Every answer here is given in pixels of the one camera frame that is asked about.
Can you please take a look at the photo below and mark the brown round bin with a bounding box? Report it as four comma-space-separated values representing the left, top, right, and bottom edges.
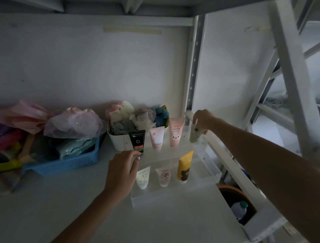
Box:
217, 184, 258, 226

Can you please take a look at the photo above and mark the blue plastic basket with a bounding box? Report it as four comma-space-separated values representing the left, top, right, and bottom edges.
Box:
22, 135, 101, 176

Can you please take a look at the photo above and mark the person's right forearm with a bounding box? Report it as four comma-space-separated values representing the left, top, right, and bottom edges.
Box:
211, 118, 320, 243

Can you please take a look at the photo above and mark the clear acrylic tiered stand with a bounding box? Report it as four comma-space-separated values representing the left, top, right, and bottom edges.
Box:
129, 134, 223, 209

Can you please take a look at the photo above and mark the white tube with red print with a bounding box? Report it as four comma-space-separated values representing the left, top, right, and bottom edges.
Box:
155, 167, 173, 188

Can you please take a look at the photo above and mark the light blue packaged item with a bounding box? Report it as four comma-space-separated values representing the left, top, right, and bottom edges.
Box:
55, 137, 96, 160

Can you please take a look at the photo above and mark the translucent plastic bag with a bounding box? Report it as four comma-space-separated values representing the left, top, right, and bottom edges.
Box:
43, 107, 107, 140

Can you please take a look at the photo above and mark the pale pink cosmetic tube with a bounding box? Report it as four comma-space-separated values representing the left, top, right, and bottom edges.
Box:
149, 126, 165, 150

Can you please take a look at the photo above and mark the small white cosmetic tube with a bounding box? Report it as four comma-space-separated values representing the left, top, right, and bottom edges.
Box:
136, 166, 151, 190

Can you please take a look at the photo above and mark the pile of colourful items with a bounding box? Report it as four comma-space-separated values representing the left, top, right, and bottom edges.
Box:
0, 124, 34, 173

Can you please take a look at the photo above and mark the pink pig print tube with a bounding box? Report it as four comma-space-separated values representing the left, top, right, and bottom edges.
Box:
169, 117, 186, 148

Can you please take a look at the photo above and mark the white metal frame post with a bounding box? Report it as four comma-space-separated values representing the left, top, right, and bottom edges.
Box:
268, 0, 320, 161

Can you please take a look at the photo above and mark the person's left forearm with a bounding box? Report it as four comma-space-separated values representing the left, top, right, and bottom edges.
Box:
51, 191, 127, 243

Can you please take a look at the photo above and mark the perforated metal shelf upright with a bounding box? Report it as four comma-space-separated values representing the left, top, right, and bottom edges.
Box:
181, 14, 208, 118

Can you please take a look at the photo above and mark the white storage container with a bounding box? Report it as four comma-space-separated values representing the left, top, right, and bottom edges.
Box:
107, 121, 170, 152

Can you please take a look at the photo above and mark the person's right hand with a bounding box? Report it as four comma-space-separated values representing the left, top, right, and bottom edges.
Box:
192, 109, 221, 136

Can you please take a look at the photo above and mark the white shelf side rail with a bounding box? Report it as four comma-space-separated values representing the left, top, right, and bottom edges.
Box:
184, 110, 288, 241

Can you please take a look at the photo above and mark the yellow bear print tube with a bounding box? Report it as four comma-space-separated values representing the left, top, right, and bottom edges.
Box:
177, 150, 194, 185

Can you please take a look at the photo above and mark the clear plastic bottle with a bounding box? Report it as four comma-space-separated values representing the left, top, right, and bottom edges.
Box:
230, 201, 249, 222

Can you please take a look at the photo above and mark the person's left hand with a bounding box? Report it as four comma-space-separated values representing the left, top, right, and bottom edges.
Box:
104, 150, 142, 201

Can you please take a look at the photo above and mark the light green cosmetic tube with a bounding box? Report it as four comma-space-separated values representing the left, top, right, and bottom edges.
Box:
189, 120, 203, 144

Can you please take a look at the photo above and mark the pile of colourful scrunchies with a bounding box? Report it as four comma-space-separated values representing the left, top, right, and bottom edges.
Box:
105, 101, 170, 136

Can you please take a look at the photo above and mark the pink plastic bag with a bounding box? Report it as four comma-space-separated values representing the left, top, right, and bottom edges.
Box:
0, 100, 52, 135

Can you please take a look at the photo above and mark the black cosmetic tube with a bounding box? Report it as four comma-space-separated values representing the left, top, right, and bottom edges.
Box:
128, 130, 146, 154

